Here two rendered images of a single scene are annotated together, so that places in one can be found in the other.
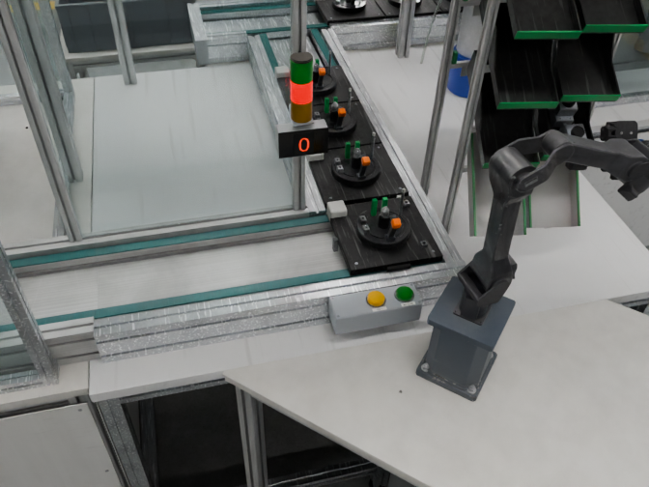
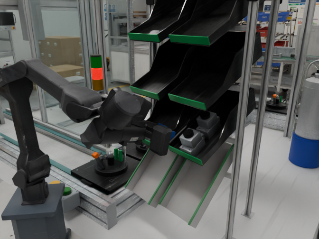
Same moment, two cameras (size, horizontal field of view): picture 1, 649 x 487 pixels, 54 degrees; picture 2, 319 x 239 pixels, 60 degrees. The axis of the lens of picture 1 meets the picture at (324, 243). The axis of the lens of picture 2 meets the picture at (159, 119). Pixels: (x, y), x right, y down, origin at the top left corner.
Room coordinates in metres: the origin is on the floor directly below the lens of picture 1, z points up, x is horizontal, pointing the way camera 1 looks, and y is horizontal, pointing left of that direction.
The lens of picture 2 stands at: (0.77, -1.11, 1.57)
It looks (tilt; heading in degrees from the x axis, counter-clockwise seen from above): 20 degrees down; 54
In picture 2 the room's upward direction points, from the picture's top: straight up
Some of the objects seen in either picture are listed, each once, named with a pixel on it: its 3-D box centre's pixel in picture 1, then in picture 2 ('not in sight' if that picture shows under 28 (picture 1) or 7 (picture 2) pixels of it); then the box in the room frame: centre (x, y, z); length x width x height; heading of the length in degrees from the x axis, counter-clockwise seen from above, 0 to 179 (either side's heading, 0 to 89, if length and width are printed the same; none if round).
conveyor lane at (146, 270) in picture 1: (267, 258); (74, 158); (1.16, 0.15, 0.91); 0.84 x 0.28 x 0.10; 106
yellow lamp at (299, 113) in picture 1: (301, 108); (98, 84); (1.28, 0.07, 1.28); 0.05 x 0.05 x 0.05
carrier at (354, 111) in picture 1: (334, 112); not in sight; (1.70, -0.02, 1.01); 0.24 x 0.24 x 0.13; 16
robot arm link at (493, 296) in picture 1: (481, 278); (32, 171); (0.89, -0.32, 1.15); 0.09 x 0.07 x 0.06; 22
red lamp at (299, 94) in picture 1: (301, 89); (97, 73); (1.28, 0.07, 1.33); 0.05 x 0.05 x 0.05
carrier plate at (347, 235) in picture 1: (382, 233); (111, 170); (1.22, -0.15, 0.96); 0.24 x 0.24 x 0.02; 16
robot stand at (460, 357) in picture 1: (464, 338); (40, 225); (0.89, -0.32, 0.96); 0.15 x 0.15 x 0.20; 61
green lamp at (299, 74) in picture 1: (301, 69); (96, 61); (1.28, 0.07, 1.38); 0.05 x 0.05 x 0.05
